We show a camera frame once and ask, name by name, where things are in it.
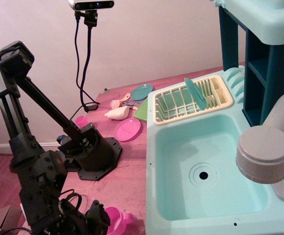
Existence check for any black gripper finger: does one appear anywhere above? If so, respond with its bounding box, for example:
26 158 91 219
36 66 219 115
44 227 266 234
86 200 111 235

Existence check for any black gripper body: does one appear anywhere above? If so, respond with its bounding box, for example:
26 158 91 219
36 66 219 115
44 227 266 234
49 191 89 235

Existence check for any pink plastic cup with handle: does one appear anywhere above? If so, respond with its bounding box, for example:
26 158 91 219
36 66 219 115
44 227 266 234
105 207 134 235

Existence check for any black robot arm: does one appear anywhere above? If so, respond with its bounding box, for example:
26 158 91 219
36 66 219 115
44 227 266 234
0 41 113 235

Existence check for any small pink cup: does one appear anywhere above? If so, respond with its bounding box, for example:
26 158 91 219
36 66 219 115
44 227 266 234
74 116 88 128

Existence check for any light teal toy sink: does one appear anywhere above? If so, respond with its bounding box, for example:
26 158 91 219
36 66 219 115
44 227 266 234
145 66 284 235

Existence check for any pink plastic plate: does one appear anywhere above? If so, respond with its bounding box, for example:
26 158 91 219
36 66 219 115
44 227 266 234
113 118 141 141

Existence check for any green plastic tray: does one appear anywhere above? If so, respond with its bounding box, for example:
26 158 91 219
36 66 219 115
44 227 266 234
134 98 148 122

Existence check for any toy dish brush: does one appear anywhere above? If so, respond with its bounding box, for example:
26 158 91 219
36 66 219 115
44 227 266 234
110 93 130 109

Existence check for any grey toy spatula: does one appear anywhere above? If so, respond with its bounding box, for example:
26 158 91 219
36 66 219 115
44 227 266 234
122 99 143 110

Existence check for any teal plastic plate on table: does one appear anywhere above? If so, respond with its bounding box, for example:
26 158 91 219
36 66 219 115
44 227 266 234
130 84 153 101

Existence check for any cream dish drying rack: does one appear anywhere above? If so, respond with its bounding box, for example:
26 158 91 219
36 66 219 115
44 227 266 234
151 75 234 125

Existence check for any teal plate in rack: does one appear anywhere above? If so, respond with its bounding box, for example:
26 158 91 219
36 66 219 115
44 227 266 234
184 78 207 110

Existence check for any grey toy faucet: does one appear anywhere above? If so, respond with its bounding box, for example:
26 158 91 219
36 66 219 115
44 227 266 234
236 95 284 201

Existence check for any dark blue toy shelf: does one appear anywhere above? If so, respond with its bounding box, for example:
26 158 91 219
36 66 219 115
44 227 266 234
218 6 284 126

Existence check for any light teal upper shelf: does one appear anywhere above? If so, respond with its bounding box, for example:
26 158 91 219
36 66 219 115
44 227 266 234
214 0 284 46

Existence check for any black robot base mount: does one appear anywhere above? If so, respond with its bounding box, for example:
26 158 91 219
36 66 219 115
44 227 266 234
59 123 122 181

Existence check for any black camera gooseneck stand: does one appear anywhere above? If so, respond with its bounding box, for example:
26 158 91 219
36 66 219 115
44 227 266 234
80 10 99 113

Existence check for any black camera cable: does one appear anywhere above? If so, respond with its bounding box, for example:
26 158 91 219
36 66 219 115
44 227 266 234
70 11 100 120

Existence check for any silver depth camera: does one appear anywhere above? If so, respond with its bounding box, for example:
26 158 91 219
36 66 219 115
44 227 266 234
69 0 115 11

